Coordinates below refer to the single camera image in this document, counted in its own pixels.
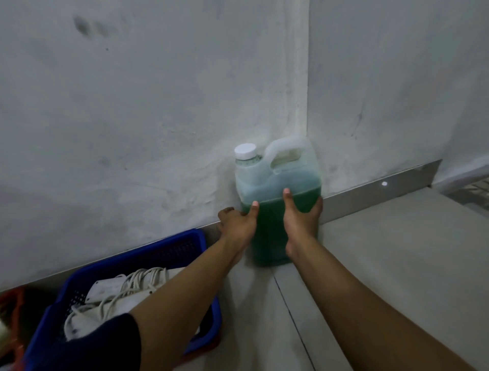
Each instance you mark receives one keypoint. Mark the translucent jug of green liquid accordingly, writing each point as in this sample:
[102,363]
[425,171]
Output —
[275,183]

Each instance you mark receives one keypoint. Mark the person's right hand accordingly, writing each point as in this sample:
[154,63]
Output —
[302,225]

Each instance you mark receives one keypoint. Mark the blue plastic basket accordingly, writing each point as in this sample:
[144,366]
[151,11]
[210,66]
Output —
[183,244]

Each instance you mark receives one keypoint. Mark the person's left forearm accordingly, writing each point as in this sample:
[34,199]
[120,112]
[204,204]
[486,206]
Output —
[183,302]

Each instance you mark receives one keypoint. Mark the orange plastic basket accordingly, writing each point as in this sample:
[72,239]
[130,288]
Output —
[9,325]
[202,349]

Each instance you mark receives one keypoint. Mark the person's left hand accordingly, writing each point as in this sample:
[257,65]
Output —
[238,227]

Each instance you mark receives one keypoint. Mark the person's right forearm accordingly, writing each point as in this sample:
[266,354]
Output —
[363,309]

